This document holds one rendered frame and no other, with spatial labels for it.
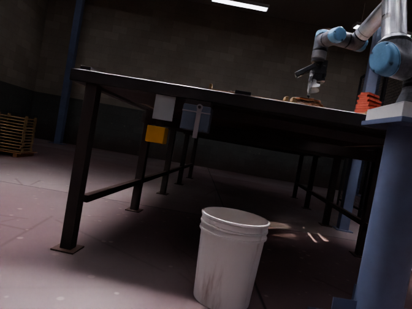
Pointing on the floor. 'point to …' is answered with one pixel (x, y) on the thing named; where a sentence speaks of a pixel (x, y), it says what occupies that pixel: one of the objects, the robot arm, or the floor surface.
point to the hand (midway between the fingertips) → (307, 96)
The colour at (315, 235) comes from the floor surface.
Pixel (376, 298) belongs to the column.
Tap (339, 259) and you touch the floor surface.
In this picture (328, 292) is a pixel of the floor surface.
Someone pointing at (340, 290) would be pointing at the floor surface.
